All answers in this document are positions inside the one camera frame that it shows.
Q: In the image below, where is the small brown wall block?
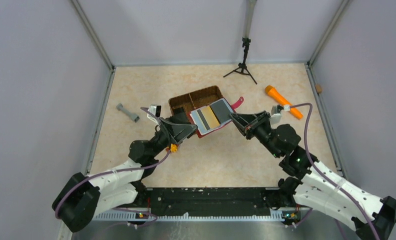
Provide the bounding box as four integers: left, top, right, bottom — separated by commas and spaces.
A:
315, 84, 323, 94

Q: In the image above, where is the orange toy car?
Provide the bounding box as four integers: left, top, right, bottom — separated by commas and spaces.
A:
168, 144, 178, 153

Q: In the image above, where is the red leather card holder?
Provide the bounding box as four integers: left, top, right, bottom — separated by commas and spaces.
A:
189, 96, 244, 138

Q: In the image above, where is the gold striped credit card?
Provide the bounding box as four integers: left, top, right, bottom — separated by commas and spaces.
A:
197, 106, 220, 131

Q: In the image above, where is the dark grey credit card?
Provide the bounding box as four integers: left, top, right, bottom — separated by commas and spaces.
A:
209, 98, 233, 124

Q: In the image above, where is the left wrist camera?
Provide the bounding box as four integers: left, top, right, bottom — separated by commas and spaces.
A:
147, 104, 162, 124

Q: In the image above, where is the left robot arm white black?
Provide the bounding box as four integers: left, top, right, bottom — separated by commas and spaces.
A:
51, 116, 198, 233

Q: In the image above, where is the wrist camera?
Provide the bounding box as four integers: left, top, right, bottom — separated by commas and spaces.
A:
270, 104, 290, 125
147, 104, 162, 124

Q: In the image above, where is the brown wicker divided basket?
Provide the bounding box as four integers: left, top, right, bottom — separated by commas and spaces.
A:
168, 85, 224, 123

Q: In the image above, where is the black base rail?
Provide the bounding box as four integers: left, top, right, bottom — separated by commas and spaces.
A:
121, 187, 296, 219

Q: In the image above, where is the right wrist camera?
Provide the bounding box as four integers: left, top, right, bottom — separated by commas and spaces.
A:
270, 104, 290, 125

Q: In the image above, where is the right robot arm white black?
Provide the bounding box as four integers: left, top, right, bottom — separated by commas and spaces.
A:
229, 111, 396, 240

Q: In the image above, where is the black tripod stand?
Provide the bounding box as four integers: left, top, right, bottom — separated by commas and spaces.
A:
223, 38, 258, 85

